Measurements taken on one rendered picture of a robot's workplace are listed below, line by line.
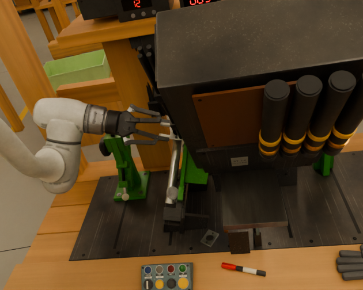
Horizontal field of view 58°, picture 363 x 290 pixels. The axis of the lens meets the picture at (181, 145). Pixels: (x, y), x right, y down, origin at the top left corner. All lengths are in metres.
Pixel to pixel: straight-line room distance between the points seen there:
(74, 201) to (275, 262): 0.85
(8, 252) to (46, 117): 1.90
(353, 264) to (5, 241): 2.44
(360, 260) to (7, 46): 1.32
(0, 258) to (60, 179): 1.85
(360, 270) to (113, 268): 0.73
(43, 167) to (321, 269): 0.82
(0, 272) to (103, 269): 1.63
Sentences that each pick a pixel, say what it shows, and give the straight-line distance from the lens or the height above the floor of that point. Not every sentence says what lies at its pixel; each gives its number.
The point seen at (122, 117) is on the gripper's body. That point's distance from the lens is 1.03.
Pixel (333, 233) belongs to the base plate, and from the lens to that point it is 1.15.
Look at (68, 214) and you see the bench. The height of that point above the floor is 0.88.
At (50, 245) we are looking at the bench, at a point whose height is 0.88.
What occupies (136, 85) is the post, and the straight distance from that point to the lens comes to 1.25.
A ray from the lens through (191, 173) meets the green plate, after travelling 0.99.
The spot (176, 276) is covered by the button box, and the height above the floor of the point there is 0.94.
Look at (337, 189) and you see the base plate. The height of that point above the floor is 0.90.
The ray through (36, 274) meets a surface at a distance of 1.28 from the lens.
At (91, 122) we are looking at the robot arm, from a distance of 1.00.
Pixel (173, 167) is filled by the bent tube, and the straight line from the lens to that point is 1.13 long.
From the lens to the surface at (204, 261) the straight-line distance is 1.09.
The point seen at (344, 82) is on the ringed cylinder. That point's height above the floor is 1.54.
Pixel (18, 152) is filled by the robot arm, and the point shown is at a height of 1.40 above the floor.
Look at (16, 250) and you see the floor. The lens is 2.80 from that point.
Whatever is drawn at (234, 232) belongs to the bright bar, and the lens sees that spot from 1.00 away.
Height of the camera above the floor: 1.80
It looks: 36 degrees down
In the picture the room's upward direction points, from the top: 13 degrees counter-clockwise
